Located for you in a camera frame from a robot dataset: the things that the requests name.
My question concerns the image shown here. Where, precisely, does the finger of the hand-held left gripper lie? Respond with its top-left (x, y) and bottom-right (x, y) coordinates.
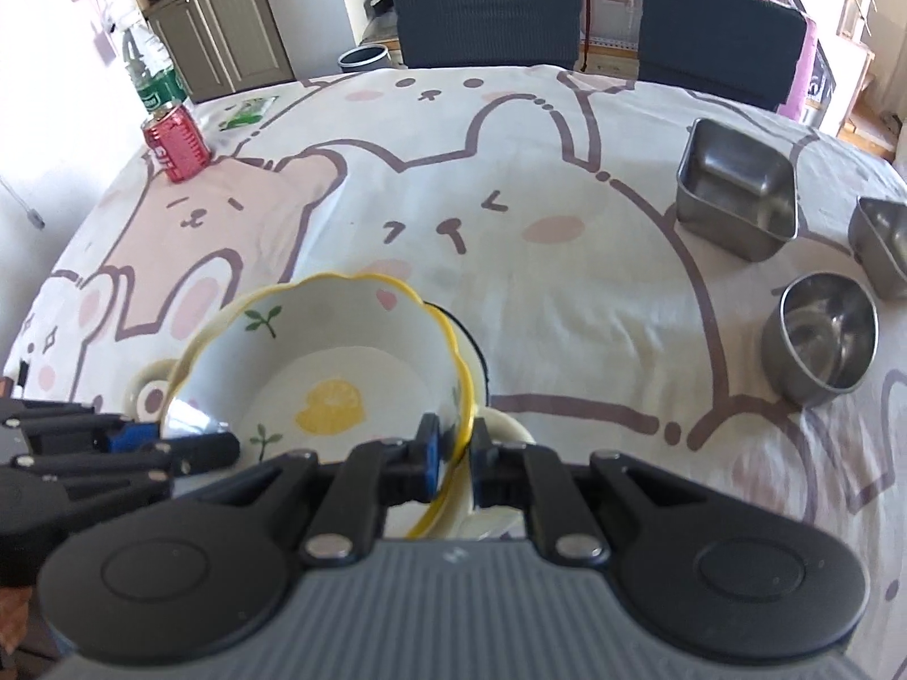
top-left (0, 398), bottom-right (163, 454)
top-left (10, 432), bottom-right (242, 493)

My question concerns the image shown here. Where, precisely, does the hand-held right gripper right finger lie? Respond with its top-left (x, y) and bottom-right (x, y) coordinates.
top-left (471, 416), bottom-right (681, 568)

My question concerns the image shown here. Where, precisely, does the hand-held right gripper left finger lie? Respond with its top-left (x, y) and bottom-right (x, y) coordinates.
top-left (213, 414), bottom-right (444, 568)

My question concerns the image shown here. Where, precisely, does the cream bowl with handles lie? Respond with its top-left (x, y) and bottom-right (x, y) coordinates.
top-left (126, 360), bottom-right (537, 541)

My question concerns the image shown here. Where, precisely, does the white bowl with yellow rim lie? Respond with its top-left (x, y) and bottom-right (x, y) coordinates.
top-left (162, 270), bottom-right (477, 539)

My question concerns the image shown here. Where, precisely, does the round steel bowl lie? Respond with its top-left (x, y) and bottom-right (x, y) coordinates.
top-left (762, 271), bottom-right (880, 408)

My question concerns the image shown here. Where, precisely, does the rectangular steel container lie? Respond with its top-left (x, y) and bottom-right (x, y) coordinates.
top-left (675, 118), bottom-right (800, 261)

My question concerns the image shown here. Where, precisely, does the square steel bowl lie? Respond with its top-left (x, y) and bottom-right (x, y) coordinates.
top-left (847, 196), bottom-right (907, 300)

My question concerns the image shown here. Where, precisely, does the printed bunny tablecloth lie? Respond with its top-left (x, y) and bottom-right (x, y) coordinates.
top-left (0, 63), bottom-right (907, 653)

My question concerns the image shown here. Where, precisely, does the red drink can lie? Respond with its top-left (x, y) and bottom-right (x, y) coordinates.
top-left (142, 101), bottom-right (211, 184)

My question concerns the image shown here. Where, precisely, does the green packet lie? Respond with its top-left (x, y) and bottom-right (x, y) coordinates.
top-left (218, 94), bottom-right (277, 132)

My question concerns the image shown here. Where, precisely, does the clear water bottle green label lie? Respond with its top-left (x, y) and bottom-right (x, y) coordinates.
top-left (122, 23), bottom-right (191, 118)

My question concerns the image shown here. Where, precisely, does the grey trash bin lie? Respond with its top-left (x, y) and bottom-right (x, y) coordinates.
top-left (338, 44), bottom-right (392, 72)

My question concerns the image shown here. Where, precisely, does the grey lower kitchen cabinet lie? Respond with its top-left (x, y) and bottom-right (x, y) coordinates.
top-left (145, 0), bottom-right (297, 104)

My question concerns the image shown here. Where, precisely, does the dark blue chair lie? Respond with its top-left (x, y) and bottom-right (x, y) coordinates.
top-left (636, 0), bottom-right (809, 112)
top-left (388, 0), bottom-right (583, 72)

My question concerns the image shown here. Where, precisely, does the pink chair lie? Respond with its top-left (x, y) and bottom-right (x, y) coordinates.
top-left (775, 10), bottom-right (823, 130)

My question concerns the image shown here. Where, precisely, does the wall charger cable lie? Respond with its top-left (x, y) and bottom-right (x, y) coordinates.
top-left (0, 177), bottom-right (45, 229)

